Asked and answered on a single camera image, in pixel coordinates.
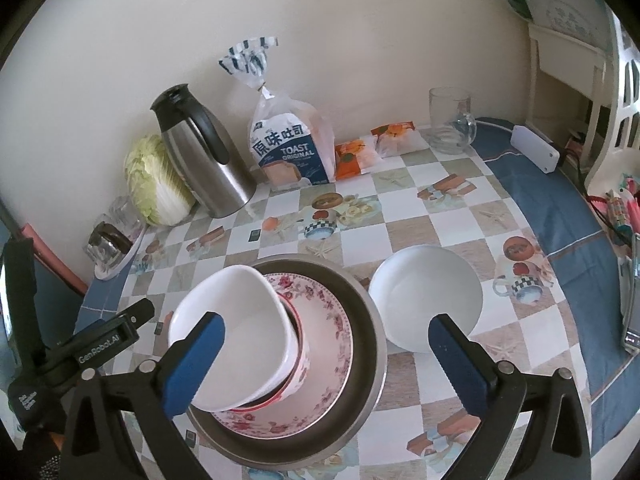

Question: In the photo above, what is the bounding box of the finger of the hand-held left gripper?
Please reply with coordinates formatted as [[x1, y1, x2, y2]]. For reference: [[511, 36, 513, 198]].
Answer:
[[0, 237, 43, 366], [42, 298, 156, 386]]

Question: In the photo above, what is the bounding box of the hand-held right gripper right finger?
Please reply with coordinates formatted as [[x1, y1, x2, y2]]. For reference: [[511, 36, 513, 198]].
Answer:
[[427, 313, 593, 480]]

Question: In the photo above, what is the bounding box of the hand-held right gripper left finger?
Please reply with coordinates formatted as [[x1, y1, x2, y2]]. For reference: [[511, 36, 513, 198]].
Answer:
[[59, 311, 227, 480]]

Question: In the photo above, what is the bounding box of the white square bowl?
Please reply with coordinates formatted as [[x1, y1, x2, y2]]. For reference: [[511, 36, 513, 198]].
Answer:
[[167, 265, 301, 411]]

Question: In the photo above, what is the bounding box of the small white floral bowl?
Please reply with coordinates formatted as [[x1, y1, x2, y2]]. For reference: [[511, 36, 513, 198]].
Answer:
[[367, 245, 484, 353]]

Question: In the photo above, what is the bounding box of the stainless steel basin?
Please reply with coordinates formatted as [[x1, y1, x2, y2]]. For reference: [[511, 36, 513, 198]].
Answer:
[[186, 255, 388, 468]]

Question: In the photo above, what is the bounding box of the pink floral round plate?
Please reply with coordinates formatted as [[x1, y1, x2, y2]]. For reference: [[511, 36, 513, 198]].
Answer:
[[210, 273, 353, 437]]

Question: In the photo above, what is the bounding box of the person's left hand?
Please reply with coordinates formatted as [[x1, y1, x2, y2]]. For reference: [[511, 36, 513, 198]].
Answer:
[[20, 417, 63, 480]]

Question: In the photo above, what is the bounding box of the white oval tray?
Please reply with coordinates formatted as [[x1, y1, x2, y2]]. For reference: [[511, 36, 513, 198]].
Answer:
[[94, 222, 148, 281]]

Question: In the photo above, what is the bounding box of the small clear glass cup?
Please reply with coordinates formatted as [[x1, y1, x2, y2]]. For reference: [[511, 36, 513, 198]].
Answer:
[[82, 237, 118, 268], [109, 196, 143, 238]]

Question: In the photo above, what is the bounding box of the napa cabbage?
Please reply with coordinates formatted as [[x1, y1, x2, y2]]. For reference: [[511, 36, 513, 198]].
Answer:
[[124, 133, 197, 227]]

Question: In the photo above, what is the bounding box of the dark smartphone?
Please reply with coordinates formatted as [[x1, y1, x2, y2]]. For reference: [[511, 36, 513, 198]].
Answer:
[[620, 232, 640, 353]]

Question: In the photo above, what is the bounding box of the stainless steel thermos jug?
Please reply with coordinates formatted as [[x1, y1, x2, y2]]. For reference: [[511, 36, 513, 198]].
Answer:
[[150, 85, 257, 219]]

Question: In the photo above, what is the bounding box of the colorful clutter pile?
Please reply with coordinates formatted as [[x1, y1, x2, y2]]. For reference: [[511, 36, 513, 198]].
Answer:
[[592, 175, 640, 247]]

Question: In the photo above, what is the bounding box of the orange snack packet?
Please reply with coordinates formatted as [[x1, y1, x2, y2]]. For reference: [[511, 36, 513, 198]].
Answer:
[[334, 137, 383, 181], [371, 121, 430, 158]]

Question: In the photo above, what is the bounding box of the sliced toast bread bag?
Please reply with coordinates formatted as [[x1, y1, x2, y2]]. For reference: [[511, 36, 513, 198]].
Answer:
[[217, 36, 337, 192]]

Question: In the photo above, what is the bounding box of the clear glass mug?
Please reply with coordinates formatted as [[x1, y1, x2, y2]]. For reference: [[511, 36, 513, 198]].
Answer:
[[429, 87, 478, 156]]

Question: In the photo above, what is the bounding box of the white plastic chair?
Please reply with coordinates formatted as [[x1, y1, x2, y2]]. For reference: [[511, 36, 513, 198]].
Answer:
[[585, 10, 640, 196], [527, 22, 616, 143]]

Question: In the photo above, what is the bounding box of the grey patterned cushion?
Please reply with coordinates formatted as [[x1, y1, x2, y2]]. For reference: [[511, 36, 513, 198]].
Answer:
[[525, 0, 613, 51]]

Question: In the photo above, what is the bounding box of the glass teapot black handle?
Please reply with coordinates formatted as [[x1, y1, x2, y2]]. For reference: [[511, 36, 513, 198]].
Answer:
[[89, 214, 133, 257]]

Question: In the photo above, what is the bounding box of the black cable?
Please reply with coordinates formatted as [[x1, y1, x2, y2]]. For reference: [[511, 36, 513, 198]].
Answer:
[[557, 140, 633, 247]]

